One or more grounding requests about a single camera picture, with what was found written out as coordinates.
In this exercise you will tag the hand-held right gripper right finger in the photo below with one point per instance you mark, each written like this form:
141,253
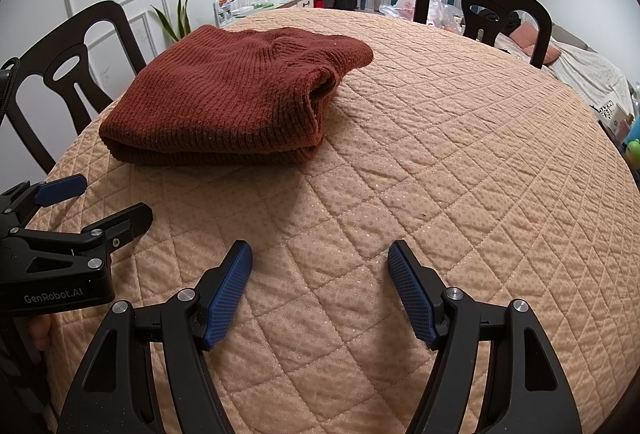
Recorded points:
412,294

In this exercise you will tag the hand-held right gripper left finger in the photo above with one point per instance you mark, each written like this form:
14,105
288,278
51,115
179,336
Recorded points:
227,294

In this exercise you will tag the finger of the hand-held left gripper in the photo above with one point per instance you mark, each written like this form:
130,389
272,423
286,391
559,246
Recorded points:
60,189
130,220

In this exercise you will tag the red-brown knit sweater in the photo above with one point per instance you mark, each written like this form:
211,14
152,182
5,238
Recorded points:
210,99

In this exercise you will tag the person's left hand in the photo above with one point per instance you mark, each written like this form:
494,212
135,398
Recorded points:
39,331

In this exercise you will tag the beige quilted table cover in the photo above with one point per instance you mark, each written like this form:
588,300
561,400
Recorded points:
400,139

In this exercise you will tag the potted green plant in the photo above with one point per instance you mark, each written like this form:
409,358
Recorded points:
177,22

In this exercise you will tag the low white cabinet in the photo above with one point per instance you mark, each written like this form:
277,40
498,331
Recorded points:
280,3

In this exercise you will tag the green round toy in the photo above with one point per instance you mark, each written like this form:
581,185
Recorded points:
634,149

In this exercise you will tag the white bed blanket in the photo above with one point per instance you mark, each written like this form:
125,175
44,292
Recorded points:
585,74

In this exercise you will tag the pink pillow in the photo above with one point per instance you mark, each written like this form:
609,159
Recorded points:
525,37

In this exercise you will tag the white plastic bag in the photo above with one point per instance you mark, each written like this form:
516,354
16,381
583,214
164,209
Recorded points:
402,4

